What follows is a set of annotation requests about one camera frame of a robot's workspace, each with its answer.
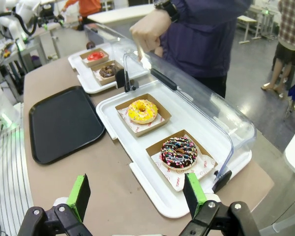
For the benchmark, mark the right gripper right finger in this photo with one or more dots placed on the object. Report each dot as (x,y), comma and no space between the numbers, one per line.
(193,194)

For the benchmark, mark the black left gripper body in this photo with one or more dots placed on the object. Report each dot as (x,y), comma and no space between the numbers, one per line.
(48,16)

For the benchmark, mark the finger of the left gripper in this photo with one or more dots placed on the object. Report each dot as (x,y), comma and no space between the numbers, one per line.
(62,23)
(45,26)

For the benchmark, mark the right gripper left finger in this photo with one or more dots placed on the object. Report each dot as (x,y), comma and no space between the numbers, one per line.
(76,196)

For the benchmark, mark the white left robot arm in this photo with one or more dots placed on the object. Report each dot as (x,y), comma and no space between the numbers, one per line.
(12,22)

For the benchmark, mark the printed paper under sprinkle donut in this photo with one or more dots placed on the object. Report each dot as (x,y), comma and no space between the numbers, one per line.
(204,163)

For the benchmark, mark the small dark brown donut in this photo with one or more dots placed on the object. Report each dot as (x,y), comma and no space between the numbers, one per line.
(90,45)

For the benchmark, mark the cardboard box under red donut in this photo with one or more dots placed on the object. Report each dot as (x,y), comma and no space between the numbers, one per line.
(84,60)

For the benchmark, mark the chocolate donut with coloured sprinkles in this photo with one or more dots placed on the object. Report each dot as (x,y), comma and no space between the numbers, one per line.
(169,157)

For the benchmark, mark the red glazed donut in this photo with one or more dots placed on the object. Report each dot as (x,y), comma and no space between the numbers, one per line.
(94,57)

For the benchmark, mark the cardboard box under chocolate donut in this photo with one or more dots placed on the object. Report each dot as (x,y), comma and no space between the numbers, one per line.
(96,67)

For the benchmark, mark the cardboard box under sprinkle donut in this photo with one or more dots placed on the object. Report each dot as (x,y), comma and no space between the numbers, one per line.
(155,150)

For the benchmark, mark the plain chocolate donut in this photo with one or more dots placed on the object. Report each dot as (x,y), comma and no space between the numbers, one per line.
(105,72)

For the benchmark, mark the black plastic serving tray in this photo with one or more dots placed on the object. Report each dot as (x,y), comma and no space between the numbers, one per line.
(64,125)

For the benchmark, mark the cardboard box under yellow donut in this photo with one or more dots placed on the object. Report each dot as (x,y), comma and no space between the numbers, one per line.
(159,115)

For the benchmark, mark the printed paper under yellow donut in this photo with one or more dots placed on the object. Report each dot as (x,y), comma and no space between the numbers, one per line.
(127,124)

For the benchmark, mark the yellow glazed sprinkle donut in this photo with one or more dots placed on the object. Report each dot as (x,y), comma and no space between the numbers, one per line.
(135,115)

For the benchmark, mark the person's right hand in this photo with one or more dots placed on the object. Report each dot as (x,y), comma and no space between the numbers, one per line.
(148,32)

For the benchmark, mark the person in orange shirt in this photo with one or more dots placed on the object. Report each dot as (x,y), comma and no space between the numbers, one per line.
(87,7)

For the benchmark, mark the small clear display case lid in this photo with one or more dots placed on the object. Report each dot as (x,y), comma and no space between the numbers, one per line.
(108,39)

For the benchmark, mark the white background table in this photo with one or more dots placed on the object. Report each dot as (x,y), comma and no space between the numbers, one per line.
(120,13)

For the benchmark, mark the small white display case base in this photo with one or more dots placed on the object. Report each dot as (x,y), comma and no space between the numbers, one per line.
(86,81)

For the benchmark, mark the large white display case base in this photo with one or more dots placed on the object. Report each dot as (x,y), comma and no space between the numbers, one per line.
(127,157)

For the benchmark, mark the white striped mat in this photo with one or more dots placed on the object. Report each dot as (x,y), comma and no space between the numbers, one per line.
(7,177)

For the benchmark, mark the large clear display case lid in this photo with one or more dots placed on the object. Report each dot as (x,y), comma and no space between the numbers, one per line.
(201,103)

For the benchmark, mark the black wrist watch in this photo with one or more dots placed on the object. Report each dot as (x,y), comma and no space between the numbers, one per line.
(170,8)

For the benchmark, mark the person in navy jacket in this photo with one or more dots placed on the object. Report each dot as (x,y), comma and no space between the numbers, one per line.
(199,37)

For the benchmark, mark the white background desk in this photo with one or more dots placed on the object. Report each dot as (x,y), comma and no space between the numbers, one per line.
(247,23)

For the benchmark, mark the person in plaid shirt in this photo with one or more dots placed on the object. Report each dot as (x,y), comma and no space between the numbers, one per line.
(288,29)

